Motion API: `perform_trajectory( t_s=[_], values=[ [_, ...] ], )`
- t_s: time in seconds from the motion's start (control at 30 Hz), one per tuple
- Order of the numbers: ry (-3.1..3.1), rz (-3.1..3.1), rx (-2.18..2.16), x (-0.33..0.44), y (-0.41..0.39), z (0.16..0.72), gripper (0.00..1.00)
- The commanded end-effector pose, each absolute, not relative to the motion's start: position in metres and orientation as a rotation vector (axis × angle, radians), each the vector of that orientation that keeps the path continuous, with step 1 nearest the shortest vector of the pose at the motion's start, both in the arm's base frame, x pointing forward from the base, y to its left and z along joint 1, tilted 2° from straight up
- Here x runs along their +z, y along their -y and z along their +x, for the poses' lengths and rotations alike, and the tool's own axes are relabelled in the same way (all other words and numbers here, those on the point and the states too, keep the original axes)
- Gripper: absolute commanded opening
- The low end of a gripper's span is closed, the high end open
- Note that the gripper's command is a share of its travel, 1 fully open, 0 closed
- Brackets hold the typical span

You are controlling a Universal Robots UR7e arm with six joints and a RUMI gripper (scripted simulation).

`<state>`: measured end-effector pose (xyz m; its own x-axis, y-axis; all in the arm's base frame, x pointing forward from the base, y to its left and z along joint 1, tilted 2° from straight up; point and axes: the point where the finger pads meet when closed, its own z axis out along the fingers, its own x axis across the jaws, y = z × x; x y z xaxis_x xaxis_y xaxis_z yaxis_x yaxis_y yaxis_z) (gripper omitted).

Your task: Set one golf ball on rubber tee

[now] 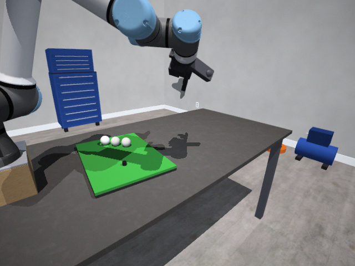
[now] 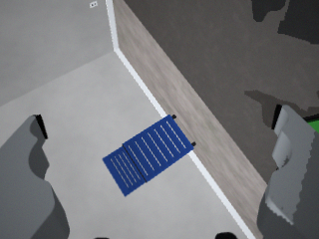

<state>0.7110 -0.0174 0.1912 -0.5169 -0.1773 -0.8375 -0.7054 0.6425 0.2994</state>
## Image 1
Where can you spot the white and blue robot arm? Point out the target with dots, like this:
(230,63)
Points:
(136,19)

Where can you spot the green rectangular mat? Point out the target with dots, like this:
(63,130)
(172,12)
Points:
(106,168)

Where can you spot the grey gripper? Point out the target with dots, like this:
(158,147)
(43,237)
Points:
(179,71)

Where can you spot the white ball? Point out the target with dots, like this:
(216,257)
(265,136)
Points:
(104,140)
(115,141)
(125,142)

